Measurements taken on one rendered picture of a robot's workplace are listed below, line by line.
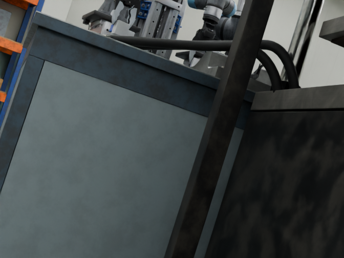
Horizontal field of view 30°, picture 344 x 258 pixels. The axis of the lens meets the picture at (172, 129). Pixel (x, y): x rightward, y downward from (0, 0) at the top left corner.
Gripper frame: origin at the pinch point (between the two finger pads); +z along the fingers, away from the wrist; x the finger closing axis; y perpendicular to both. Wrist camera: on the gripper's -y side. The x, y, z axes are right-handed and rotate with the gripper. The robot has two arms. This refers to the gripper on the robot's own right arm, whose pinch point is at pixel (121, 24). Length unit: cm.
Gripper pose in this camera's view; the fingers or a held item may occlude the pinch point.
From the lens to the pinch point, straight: 249.8
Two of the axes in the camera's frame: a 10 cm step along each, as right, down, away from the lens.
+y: -4.5, -0.9, 8.9
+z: -3.1, 9.5, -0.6
